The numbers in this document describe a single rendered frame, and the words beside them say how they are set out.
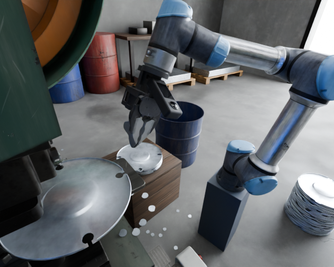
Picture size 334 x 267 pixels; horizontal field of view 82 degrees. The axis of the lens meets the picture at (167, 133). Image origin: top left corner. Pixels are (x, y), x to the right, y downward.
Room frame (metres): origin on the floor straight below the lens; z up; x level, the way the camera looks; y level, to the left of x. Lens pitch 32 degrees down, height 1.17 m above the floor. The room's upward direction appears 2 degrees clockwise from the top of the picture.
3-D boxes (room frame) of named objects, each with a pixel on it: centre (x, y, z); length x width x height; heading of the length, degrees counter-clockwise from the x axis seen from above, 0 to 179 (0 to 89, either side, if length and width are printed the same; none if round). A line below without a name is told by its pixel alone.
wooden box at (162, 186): (0.98, 0.17, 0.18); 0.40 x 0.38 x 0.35; 134
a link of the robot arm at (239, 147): (0.71, -0.34, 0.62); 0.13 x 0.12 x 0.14; 11
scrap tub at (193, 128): (1.48, -0.10, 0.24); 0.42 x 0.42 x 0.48
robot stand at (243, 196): (0.72, -0.34, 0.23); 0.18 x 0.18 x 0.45; 51
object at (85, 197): (0.32, 0.23, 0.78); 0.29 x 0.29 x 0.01
